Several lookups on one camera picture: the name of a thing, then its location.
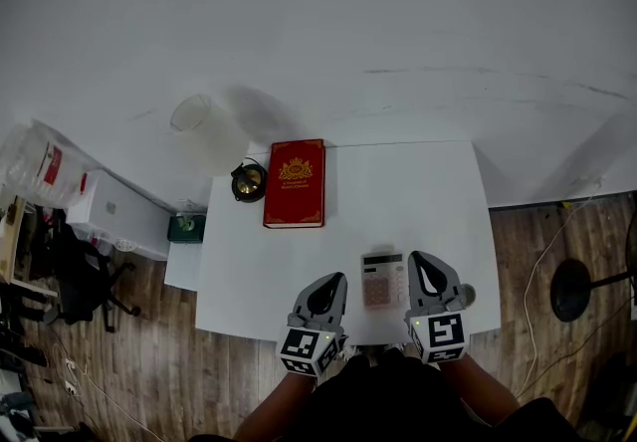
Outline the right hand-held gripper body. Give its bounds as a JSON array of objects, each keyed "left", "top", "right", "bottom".
[{"left": 403, "top": 297, "right": 470, "bottom": 365}]

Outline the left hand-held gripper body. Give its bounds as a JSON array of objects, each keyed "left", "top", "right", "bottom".
[{"left": 276, "top": 313, "right": 348, "bottom": 378}]

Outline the white calculator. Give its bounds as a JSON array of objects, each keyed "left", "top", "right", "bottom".
[{"left": 360, "top": 251, "right": 411, "bottom": 310}]

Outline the person's right forearm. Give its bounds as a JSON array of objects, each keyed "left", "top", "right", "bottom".
[{"left": 436, "top": 353, "right": 523, "bottom": 427}]

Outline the person's left forearm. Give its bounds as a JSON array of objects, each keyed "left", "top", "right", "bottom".
[{"left": 232, "top": 371, "right": 320, "bottom": 442}]

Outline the person's black clothing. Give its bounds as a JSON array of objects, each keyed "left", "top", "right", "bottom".
[{"left": 187, "top": 346, "right": 584, "bottom": 442}]

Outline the red hardcover book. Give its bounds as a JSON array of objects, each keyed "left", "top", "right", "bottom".
[{"left": 262, "top": 137, "right": 327, "bottom": 230}]

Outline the black round stand base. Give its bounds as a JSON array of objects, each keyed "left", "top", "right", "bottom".
[{"left": 549, "top": 257, "right": 637, "bottom": 324}]

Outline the white drawer cabinet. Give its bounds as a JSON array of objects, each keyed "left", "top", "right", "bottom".
[{"left": 163, "top": 240, "right": 206, "bottom": 293}]

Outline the dark green box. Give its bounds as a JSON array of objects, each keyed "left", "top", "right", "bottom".
[{"left": 166, "top": 213, "right": 207, "bottom": 246}]

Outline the white shade table lamp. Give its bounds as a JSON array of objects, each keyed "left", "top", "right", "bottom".
[{"left": 169, "top": 93, "right": 269, "bottom": 204}]

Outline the white water dispenser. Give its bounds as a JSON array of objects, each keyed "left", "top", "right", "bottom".
[{"left": 66, "top": 169, "right": 174, "bottom": 263}]

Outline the black office chair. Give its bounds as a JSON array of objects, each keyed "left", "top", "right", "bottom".
[{"left": 41, "top": 219, "right": 142, "bottom": 333}]

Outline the clear water bottle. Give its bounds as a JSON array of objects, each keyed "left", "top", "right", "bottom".
[{"left": 0, "top": 122, "right": 92, "bottom": 210}]

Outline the wooden desk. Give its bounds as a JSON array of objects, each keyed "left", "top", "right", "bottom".
[{"left": 0, "top": 194, "right": 60, "bottom": 300}]

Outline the thin white cable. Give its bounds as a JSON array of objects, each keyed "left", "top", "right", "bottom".
[{"left": 516, "top": 194, "right": 596, "bottom": 400}]

